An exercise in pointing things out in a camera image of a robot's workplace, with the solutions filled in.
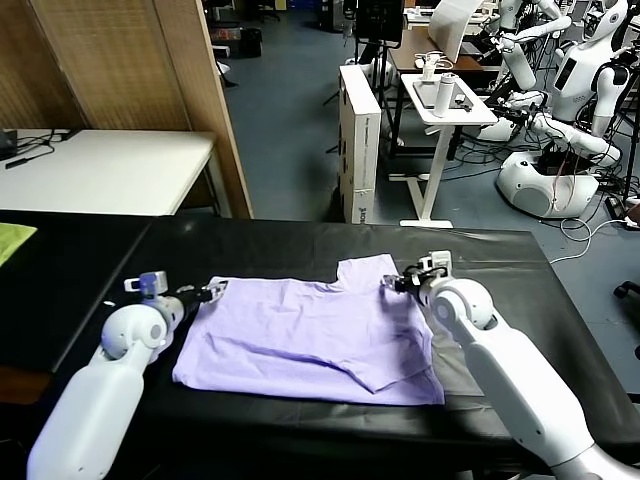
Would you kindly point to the black box device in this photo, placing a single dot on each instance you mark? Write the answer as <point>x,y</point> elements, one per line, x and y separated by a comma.
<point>7,142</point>

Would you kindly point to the white adjustable side table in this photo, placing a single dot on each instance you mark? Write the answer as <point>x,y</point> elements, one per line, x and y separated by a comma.
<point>475,117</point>

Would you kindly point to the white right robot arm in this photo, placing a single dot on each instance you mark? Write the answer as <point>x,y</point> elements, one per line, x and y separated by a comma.
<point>500,360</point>

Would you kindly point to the black bin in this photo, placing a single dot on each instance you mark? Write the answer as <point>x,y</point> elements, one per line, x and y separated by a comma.
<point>250,44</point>

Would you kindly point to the black power strip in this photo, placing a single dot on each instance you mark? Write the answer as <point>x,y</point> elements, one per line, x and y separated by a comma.
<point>614,204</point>

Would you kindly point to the tall white cardboard box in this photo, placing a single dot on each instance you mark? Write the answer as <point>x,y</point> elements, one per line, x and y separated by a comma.
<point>360,150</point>

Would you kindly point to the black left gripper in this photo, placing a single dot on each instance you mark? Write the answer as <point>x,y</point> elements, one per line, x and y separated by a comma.
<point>192,300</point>

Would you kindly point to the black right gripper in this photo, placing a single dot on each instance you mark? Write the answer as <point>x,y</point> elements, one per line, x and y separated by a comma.
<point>411,286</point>

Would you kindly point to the white humanoid robot with base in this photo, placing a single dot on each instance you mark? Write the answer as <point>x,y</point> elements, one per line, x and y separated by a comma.
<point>575,85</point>

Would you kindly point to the green cloth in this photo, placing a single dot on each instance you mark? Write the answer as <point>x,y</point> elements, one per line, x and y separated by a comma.
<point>12,242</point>

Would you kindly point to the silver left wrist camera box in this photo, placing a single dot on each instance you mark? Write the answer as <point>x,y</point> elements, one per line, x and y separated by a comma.
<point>155,281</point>

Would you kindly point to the brown desk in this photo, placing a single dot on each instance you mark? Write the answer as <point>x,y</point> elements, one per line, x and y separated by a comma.
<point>406,50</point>

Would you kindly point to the white bottle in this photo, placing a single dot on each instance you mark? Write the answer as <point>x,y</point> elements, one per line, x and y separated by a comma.
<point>442,97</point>

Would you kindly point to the matte black table cover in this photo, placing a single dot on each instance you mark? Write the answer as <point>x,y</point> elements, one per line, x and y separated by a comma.
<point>60,280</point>

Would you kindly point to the small white stand device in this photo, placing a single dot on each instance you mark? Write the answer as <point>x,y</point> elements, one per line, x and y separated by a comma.
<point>427,70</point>

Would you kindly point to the wooden folding screen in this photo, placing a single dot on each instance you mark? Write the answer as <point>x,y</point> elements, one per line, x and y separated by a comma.
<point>125,60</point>

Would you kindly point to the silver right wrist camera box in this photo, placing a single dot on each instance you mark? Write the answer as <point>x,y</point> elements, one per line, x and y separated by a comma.
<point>440,260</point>

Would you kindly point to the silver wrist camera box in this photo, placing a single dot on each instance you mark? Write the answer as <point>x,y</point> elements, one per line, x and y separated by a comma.
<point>155,281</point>
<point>440,260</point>

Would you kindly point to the gray tablet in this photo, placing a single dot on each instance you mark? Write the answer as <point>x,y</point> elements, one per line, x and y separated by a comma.
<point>424,95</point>

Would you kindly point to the white rectangular table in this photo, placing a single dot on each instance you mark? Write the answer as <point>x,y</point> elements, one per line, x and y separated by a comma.
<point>110,170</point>

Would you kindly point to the small black device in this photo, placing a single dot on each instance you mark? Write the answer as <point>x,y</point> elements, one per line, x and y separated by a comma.
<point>462,102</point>

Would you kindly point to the white robot with raised arm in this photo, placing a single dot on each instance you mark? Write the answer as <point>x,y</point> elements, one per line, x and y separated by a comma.
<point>517,65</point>

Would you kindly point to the black bar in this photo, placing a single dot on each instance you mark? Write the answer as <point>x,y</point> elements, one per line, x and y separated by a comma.
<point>22,162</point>

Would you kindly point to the black screen on stand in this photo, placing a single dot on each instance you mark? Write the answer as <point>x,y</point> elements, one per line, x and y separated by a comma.
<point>377,20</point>

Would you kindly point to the light purple t-shirt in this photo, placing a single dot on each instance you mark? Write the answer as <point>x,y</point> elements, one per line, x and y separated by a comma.
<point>300,340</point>

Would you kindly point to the white curved panel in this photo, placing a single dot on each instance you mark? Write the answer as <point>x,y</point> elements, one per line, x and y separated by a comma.
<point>445,30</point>

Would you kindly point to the glossy black table cover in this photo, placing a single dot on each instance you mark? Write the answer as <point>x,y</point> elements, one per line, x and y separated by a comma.
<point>300,240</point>

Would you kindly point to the black chair caster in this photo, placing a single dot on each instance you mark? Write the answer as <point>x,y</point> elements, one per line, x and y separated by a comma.
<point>627,292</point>

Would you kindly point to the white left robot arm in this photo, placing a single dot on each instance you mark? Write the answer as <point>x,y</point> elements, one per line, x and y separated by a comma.
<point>95,400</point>

